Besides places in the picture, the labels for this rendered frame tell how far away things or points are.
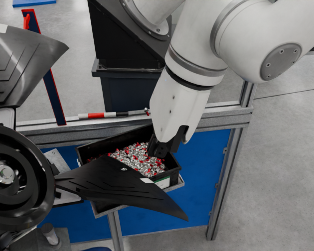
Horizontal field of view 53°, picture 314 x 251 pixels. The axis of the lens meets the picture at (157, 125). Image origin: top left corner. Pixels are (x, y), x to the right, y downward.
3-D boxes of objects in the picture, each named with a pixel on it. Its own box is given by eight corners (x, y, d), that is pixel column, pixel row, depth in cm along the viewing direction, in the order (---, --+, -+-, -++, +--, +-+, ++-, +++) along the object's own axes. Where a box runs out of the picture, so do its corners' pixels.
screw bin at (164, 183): (96, 216, 73) (92, 200, 68) (78, 164, 84) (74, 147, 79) (180, 184, 79) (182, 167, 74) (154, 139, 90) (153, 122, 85)
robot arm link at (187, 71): (164, 29, 44) (158, 48, 46) (177, 63, 37) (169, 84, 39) (218, 41, 46) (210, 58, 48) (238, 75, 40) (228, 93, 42)
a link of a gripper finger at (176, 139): (183, 100, 44) (169, 101, 49) (176, 155, 44) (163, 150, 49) (190, 101, 44) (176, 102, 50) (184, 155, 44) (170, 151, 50)
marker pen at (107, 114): (78, 116, 87) (128, 113, 88) (78, 112, 89) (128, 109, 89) (78, 120, 89) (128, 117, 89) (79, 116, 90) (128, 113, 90)
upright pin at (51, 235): (49, 251, 55) (39, 234, 50) (50, 239, 56) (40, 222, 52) (61, 249, 55) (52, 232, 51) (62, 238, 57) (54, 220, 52)
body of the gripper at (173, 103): (162, 41, 45) (141, 100, 53) (176, 83, 38) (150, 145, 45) (209, 51, 48) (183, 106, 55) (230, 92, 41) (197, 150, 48)
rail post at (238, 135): (207, 241, 153) (235, 128, 97) (205, 233, 155) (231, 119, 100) (215, 239, 153) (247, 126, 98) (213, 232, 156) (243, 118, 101)
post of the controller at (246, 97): (241, 108, 92) (256, 49, 78) (238, 101, 94) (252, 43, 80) (251, 107, 93) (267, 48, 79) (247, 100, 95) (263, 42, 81)
